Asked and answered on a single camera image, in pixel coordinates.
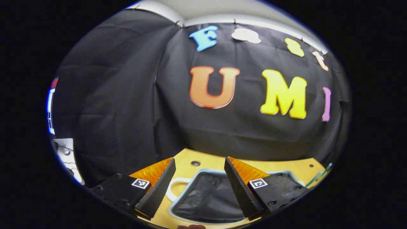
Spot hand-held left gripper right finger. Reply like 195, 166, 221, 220
224, 156, 309, 221

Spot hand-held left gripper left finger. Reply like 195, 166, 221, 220
90, 157, 176, 220

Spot light blue suitcase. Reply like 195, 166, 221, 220
165, 169, 302, 225

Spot white printed board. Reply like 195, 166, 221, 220
52, 138, 85, 186

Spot black backdrop cloth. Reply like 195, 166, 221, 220
51, 9, 352, 188

